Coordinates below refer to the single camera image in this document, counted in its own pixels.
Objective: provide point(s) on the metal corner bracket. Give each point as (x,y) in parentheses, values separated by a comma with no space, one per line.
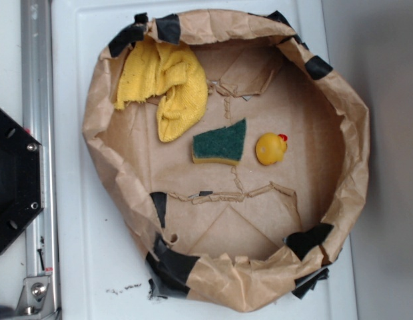
(36,299)

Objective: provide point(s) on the green and yellow sponge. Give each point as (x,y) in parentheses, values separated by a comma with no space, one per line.
(224,145)

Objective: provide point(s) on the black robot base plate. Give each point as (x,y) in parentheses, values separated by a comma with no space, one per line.
(20,180)

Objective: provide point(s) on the aluminium extrusion rail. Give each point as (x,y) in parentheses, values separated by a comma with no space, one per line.
(42,248)

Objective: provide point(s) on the yellow microfiber cloth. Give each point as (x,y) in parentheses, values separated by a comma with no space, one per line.
(172,72)

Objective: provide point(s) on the yellow rubber duck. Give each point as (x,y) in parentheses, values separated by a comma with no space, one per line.
(270,148)

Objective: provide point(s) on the brown paper bag bin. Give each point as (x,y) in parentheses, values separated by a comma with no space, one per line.
(239,236)

